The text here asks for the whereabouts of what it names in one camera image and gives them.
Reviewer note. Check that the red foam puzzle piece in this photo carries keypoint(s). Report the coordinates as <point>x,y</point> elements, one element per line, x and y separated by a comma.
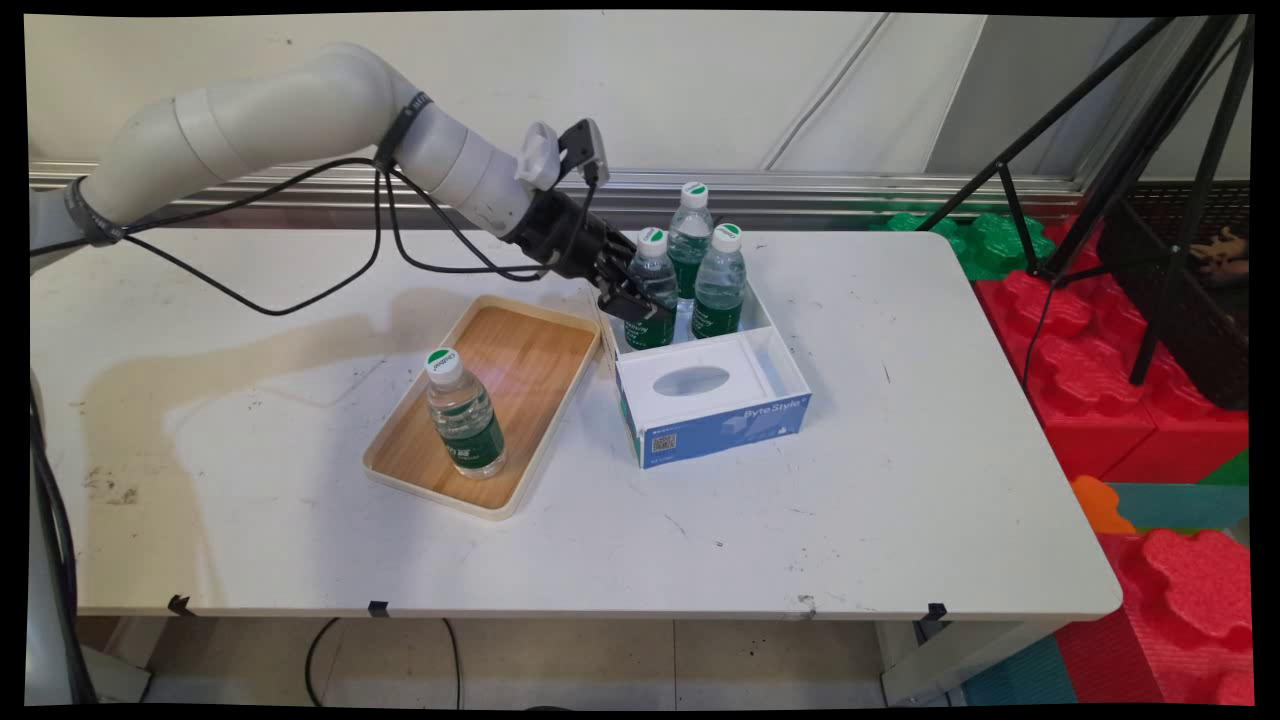
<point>1190,600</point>

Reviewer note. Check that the brown toy animal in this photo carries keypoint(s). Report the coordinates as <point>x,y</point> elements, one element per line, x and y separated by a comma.
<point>1222,250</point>

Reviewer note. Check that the white table leg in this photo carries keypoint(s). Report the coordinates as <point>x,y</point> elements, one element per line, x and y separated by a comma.
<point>120,660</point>
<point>960,660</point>

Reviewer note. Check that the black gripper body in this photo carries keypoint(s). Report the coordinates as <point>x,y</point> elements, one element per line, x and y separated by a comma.
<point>565,235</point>

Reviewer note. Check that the water bottle with green label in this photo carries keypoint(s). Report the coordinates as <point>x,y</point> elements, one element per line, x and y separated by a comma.
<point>718,295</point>
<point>690,235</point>
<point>655,275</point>
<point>470,430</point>

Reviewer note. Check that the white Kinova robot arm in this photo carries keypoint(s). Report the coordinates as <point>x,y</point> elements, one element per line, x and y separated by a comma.
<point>300,110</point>

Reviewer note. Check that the teal foam mat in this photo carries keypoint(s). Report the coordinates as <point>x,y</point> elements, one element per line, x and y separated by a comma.
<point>1180,505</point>

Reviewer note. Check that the black mesh crate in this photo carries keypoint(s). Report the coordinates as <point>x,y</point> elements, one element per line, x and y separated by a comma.
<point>1190,320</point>

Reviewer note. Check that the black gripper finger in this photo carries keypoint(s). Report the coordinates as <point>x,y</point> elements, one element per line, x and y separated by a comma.
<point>625,247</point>
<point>635,300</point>

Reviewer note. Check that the large red foam block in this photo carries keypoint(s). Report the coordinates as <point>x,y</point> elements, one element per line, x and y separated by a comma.
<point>1080,380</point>

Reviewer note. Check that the black tripod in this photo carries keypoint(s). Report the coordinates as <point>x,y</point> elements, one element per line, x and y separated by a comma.
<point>1140,150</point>

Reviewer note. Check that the white and blue cardboard box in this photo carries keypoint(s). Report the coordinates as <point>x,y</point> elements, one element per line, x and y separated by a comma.
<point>720,425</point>

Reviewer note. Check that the orange foam piece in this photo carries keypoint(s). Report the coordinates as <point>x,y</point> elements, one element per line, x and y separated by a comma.
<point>1098,505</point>

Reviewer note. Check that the blue foam mat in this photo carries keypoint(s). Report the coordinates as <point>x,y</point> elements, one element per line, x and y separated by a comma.
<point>1020,675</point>

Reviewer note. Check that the green foam pieces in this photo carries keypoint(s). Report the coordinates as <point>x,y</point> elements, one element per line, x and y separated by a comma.
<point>985,245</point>

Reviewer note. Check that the aluminium wall rail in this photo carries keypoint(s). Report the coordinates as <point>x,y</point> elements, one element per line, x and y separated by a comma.
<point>800,190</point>

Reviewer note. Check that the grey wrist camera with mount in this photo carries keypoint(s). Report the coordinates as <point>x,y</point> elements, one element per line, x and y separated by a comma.
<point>575,150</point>

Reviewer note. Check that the wooden tray with cream rim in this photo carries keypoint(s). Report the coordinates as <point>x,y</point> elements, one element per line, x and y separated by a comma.
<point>530,370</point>

